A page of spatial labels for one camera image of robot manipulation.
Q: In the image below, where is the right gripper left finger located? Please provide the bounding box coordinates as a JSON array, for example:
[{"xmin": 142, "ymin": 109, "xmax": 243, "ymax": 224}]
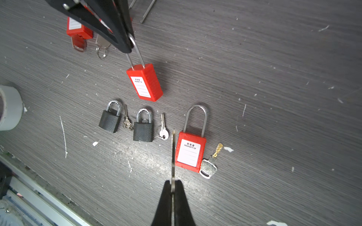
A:
[{"xmin": 151, "ymin": 180, "xmax": 172, "ymax": 226}]

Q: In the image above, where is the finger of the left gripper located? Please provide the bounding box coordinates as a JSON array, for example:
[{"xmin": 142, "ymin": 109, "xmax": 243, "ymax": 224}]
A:
[
  {"xmin": 111, "ymin": 0, "xmax": 134, "ymax": 37},
  {"xmin": 47, "ymin": 0, "xmax": 133, "ymax": 54}
]

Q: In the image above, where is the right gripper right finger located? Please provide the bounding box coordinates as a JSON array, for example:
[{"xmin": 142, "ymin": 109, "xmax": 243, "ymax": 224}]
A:
[{"xmin": 174, "ymin": 180, "xmax": 196, "ymax": 226}]

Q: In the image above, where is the red padlock front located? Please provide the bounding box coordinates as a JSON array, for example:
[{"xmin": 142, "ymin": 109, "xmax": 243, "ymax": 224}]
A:
[{"xmin": 175, "ymin": 105, "xmax": 208, "ymax": 173}]

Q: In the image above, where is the red padlock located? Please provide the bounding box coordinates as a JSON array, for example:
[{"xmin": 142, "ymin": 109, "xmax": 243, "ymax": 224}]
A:
[
  {"xmin": 67, "ymin": 17, "xmax": 93, "ymax": 52},
  {"xmin": 175, "ymin": 105, "xmax": 208, "ymax": 173},
  {"xmin": 126, "ymin": 34, "xmax": 163, "ymax": 102},
  {"xmin": 96, "ymin": 34, "xmax": 111, "ymax": 59}
]

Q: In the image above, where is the small black padlock front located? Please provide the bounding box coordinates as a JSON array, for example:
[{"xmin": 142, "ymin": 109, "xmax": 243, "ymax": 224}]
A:
[{"xmin": 133, "ymin": 108, "xmax": 154, "ymax": 142}]

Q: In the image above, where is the small black padlock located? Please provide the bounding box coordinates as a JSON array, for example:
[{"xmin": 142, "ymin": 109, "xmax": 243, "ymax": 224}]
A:
[
  {"xmin": 99, "ymin": 100, "xmax": 121, "ymax": 133},
  {"xmin": 133, "ymin": 108, "xmax": 154, "ymax": 142}
]

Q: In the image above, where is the small black padlock back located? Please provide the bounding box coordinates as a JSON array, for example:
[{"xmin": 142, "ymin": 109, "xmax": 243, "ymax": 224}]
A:
[{"xmin": 99, "ymin": 100, "xmax": 121, "ymax": 133}]

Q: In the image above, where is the silver key brass tip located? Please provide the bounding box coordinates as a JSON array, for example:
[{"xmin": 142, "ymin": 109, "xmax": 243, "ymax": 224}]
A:
[{"xmin": 199, "ymin": 143, "xmax": 223, "ymax": 179}]

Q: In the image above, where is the small silver key right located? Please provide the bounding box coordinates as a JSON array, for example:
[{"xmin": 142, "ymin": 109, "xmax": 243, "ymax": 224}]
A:
[{"xmin": 159, "ymin": 113, "xmax": 169, "ymax": 140}]

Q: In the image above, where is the small silver key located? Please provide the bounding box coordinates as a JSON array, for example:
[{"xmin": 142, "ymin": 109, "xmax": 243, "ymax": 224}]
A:
[
  {"xmin": 123, "ymin": 105, "xmax": 134, "ymax": 131},
  {"xmin": 159, "ymin": 113, "xmax": 169, "ymax": 140}
]

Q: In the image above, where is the small silver key left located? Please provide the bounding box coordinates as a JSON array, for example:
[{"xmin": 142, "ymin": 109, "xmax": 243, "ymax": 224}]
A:
[{"xmin": 123, "ymin": 105, "xmax": 134, "ymax": 131}]

